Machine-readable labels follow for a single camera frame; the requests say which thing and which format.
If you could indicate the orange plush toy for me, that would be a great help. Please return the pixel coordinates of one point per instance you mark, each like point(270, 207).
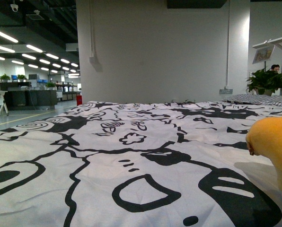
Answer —
point(264, 138)

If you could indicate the black and white patterned bedsheet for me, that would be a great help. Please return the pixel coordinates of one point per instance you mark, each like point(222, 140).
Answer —
point(138, 165)

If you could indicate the red fire extinguisher box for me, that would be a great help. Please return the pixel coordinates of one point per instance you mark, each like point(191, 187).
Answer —
point(79, 99)

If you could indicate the dark office counter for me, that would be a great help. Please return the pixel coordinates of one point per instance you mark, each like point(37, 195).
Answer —
point(21, 96)

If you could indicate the green potted plant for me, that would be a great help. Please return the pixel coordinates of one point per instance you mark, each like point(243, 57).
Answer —
point(262, 80)

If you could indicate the framed picture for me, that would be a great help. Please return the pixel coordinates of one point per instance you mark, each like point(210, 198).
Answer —
point(263, 54)

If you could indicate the person in background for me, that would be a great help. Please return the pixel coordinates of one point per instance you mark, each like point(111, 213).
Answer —
point(275, 68)

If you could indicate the striped grey pillow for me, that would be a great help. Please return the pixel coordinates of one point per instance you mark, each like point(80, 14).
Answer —
point(275, 100)

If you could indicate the white desk lamp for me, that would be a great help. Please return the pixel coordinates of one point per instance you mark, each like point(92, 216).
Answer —
point(273, 42)

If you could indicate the wall power outlet strip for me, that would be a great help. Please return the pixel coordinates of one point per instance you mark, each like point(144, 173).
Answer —
point(225, 91)

